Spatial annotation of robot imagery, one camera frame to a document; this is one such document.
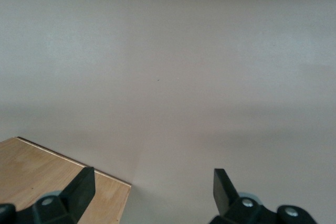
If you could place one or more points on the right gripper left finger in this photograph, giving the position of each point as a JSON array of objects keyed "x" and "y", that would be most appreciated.
[{"x": 78, "y": 195}]

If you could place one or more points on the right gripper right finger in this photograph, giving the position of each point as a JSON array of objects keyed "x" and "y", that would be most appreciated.
[{"x": 223, "y": 195}]

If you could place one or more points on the wooden two-drawer cabinet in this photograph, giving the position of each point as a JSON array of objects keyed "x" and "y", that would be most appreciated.
[{"x": 39, "y": 166}]

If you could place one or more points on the large table cover sheet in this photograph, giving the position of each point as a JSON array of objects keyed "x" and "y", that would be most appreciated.
[{"x": 168, "y": 51}]

